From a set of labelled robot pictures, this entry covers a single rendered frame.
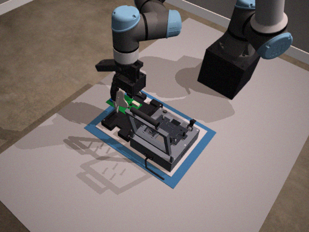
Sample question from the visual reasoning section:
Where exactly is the green circuit board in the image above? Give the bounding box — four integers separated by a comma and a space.
106, 95, 142, 114

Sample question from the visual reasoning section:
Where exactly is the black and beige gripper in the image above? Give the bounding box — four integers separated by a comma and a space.
110, 60, 146, 113

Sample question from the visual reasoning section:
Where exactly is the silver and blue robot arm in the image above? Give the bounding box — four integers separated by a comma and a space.
95, 0, 293, 72

